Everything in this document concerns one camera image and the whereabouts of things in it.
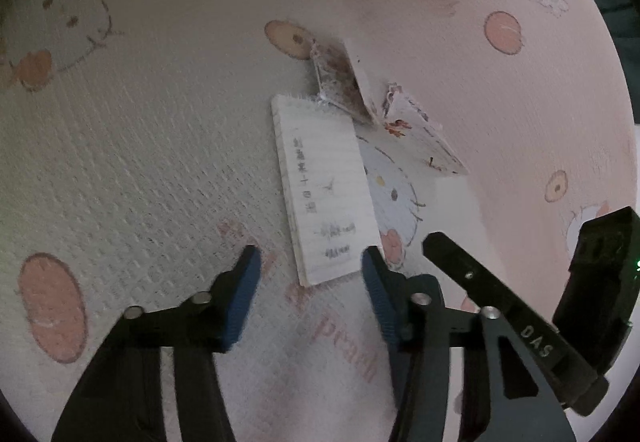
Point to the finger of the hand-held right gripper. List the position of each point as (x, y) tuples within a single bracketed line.
[(452, 257)]

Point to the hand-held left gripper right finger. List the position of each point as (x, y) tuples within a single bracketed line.
[(377, 292)]

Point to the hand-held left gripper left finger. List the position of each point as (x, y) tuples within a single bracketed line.
[(245, 292)]

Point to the white card with handwriting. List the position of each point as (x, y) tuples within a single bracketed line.
[(325, 192)]

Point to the clear floral sticker packet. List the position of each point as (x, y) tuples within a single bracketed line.
[(425, 137)]

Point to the printed cat blanket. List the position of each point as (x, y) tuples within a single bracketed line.
[(150, 122)]

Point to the brown speckled packet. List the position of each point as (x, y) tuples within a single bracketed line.
[(340, 77)]

